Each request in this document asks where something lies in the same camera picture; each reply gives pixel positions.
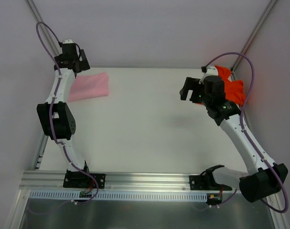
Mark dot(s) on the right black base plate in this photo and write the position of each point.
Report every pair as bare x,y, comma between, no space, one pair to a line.
197,182

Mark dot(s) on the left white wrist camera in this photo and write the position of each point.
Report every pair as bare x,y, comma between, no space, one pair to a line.
68,41

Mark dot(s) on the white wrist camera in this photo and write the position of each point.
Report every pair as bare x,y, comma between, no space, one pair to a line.
208,71
68,41

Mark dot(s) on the aluminium mounting rail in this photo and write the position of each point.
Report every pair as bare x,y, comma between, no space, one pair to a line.
113,181

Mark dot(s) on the white slotted cable duct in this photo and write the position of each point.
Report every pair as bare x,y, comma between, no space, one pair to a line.
120,195

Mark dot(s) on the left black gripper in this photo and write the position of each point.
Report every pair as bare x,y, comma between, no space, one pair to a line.
84,62

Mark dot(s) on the orange t shirt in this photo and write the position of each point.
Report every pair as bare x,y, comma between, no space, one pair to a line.
234,89

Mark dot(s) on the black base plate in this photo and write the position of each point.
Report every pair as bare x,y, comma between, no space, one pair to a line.
80,180
197,182

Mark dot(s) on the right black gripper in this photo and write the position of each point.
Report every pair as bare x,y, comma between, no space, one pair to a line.
191,88

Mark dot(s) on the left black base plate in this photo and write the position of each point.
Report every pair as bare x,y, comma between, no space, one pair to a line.
80,180

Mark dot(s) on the right aluminium frame post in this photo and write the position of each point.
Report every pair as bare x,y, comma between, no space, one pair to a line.
259,25

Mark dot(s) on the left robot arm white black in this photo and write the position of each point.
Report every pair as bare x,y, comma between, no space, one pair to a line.
54,114

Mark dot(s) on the pink t shirt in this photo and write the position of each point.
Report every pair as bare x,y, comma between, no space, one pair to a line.
89,86

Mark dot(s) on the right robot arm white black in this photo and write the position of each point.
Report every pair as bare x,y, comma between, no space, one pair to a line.
264,176

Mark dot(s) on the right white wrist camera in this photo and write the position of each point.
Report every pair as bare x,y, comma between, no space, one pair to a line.
208,71

